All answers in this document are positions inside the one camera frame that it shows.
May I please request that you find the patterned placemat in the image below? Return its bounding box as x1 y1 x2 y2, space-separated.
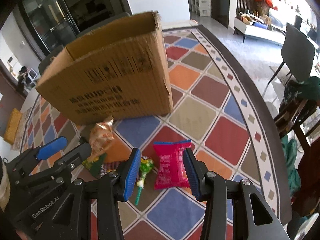
11 107 31 152

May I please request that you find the woven yellow tissue box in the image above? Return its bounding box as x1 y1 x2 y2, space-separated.
3 108 22 145

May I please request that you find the dark brown snack packet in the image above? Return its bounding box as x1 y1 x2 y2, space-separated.
99 161 121 178

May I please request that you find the tan waffle snack packet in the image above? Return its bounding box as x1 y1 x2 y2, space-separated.
88 115 114 162

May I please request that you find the brown cardboard box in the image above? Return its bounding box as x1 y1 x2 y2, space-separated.
36 11 173 125

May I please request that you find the white low cabinet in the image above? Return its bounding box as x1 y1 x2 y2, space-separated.
234 17 285 45

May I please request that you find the green lollipop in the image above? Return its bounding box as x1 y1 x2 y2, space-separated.
135 156 154 205

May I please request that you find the pink snack packet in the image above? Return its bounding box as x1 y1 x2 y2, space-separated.
153 139 192 190

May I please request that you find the black glass sliding door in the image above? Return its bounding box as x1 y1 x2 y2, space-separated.
18 0 76 56

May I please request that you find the dark green snack packet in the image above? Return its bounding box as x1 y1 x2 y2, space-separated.
82 153 107 178

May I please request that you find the colourful diamond pattern tablecloth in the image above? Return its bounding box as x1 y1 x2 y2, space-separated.
19 26 289 239

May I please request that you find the dark wooden chair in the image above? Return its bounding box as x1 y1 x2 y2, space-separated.
273 76 320 156

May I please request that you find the grey chair right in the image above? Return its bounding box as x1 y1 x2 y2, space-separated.
267 23 316 85

